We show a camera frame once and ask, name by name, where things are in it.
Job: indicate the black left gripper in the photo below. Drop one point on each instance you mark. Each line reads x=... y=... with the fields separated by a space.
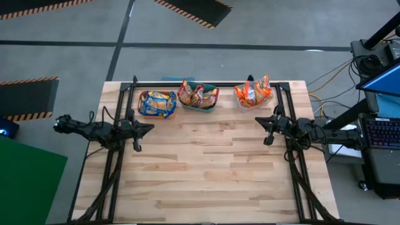
x=131 y=131

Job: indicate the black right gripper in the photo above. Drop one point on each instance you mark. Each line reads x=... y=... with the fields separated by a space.
x=281 y=125

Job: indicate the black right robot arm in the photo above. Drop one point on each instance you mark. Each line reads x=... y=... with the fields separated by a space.
x=340 y=137

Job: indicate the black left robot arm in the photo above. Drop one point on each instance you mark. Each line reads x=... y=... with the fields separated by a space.
x=93 y=131

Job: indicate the orange plastic bin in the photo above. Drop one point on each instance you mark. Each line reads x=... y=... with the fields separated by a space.
x=153 y=116

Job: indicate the clear plastic bin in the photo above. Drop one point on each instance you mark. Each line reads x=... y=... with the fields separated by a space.
x=270 y=100

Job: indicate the teal plastic bin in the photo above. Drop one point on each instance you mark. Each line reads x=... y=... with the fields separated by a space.
x=204 y=85

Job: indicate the white paper sign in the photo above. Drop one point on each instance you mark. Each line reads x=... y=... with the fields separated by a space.
x=347 y=153

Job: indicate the black caster wheel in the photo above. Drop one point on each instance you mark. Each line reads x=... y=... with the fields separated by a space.
x=363 y=186

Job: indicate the black backlit keyboard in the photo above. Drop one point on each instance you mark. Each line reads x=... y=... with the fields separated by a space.
x=382 y=132

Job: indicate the black hazard-striped floor mat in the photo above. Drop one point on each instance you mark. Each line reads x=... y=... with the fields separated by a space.
x=31 y=4
x=25 y=100
x=200 y=9

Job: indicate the monitor with blue screen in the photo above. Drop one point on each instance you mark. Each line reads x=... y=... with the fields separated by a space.
x=384 y=81

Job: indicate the grey equipment cart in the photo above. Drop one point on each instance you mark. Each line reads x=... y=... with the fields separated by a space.
x=384 y=175

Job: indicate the green floor mat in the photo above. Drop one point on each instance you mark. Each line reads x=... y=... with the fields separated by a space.
x=28 y=187

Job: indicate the black device with blue light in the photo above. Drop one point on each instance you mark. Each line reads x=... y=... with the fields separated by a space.
x=9 y=129

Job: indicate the black slanted pole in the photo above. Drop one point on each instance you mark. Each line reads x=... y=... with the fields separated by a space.
x=381 y=31

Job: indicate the black metal table frame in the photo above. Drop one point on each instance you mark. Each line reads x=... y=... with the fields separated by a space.
x=156 y=84

